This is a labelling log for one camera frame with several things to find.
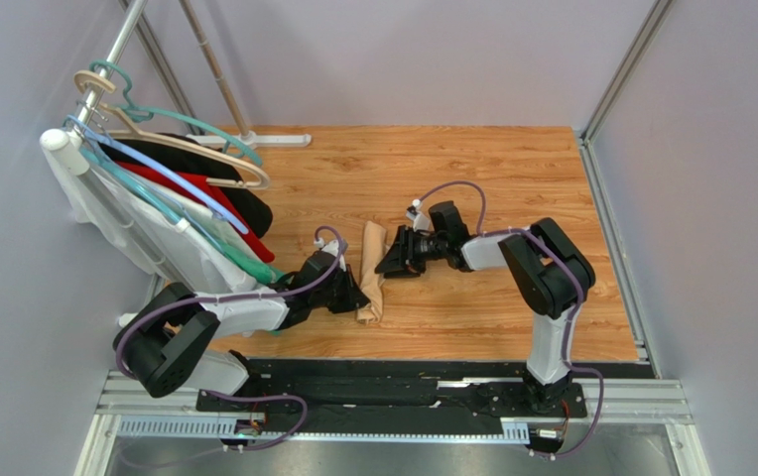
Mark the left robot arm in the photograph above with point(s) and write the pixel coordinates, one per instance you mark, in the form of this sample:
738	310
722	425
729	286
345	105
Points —
165	346

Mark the white clothes rack base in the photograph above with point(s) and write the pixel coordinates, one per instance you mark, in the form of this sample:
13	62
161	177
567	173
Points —
255	141

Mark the red garment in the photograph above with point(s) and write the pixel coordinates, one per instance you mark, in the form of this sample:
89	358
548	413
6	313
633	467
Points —
250	210

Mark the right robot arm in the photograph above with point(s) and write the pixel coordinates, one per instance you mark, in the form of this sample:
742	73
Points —
552	276

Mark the metal clothes rack pole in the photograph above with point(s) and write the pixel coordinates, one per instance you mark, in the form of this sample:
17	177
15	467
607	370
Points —
61	145

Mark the green garment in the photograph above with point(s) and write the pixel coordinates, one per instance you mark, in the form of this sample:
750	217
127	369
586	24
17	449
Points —
263	273

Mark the aluminium frame rail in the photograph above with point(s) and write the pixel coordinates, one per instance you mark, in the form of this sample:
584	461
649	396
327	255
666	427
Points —
642	424

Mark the beige wooden hanger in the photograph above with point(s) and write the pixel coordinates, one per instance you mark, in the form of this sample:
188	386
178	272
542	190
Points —
174	142

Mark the blue plastic hanger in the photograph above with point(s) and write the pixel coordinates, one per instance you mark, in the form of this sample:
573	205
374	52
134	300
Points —
205	198

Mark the thin metal rod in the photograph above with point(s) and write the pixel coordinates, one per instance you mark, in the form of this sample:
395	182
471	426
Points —
215	69

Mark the white garment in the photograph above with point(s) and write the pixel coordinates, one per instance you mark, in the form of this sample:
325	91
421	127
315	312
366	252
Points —
160	231

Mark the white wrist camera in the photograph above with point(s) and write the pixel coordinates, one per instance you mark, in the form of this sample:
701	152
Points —
335	248
420	221

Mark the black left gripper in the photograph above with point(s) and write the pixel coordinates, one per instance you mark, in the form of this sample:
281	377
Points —
353	297

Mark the black garment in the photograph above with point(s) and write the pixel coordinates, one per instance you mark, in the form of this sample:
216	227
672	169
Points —
175	160

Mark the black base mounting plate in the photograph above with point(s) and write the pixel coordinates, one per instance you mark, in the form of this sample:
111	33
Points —
393	397

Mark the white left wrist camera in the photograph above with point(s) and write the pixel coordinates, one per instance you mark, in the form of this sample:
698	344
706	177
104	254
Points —
335	248

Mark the teal plastic hanger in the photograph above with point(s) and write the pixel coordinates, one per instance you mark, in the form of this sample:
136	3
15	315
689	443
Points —
140	113

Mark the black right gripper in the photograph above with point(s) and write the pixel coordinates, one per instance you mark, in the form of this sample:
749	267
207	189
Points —
407	249

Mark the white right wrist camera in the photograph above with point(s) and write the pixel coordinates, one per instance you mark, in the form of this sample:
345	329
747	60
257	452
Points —
420	221

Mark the beige cloth napkin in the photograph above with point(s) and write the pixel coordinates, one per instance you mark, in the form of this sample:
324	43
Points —
373	250

